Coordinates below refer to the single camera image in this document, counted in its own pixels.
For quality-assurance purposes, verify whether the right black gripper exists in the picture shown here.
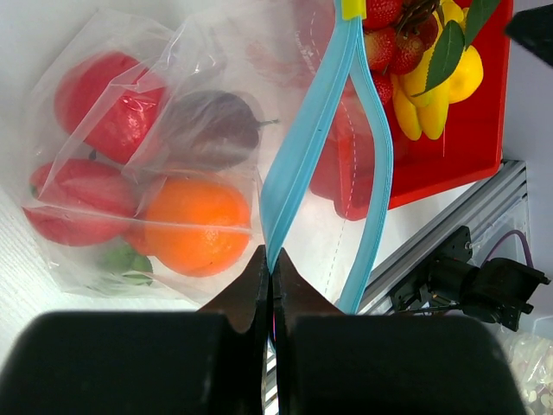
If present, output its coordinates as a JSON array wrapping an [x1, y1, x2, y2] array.
[[505, 4, 553, 67]]

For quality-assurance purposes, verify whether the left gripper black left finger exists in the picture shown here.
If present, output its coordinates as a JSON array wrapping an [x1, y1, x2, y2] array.
[[196, 244, 270, 336]]

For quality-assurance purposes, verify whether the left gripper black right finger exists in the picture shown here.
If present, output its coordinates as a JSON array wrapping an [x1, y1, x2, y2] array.
[[272, 249, 343, 335]]

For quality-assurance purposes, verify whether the orange fruit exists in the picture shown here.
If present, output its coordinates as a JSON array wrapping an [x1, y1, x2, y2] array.
[[124, 177, 251, 278]]

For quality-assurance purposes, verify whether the strawberry pile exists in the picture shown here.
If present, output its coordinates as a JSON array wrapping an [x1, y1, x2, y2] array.
[[360, 0, 502, 105]]

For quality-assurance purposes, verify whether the clear zip top bag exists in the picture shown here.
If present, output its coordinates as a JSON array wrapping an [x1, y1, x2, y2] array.
[[18, 1, 393, 313]]

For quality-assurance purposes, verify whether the dark purple plum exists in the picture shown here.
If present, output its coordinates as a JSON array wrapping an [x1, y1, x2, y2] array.
[[159, 90, 279, 170]]

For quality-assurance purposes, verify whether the wrinkled red apple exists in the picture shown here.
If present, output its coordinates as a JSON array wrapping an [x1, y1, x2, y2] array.
[[22, 158, 137, 246]]

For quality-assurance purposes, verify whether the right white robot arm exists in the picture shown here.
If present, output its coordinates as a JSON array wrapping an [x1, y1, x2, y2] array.
[[416, 160, 552, 331]]

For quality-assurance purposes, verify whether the yellow banana bunch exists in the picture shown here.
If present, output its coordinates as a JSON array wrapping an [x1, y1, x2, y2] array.
[[387, 1, 474, 141]]

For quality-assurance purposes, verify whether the red plastic bin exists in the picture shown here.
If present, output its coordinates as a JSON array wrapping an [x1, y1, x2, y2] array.
[[309, 1, 513, 220]]

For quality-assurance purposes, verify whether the right black mount plate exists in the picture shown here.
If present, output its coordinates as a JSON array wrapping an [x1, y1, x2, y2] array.
[[389, 226, 476, 313]]

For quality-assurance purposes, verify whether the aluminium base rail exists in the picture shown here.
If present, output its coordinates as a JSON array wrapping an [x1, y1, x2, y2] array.
[[359, 161, 527, 314]]

